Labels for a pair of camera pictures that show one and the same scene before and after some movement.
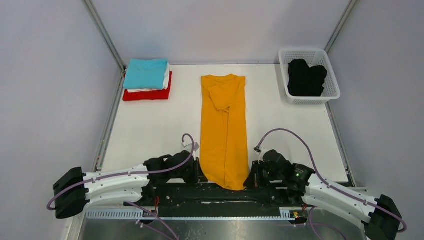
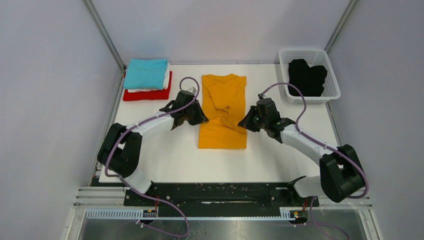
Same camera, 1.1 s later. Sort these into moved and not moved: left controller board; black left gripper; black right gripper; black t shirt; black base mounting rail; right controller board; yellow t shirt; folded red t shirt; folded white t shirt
Moved: black right gripper; black left gripper; yellow t shirt
Not moved: folded red t shirt; right controller board; folded white t shirt; left controller board; black base mounting rail; black t shirt
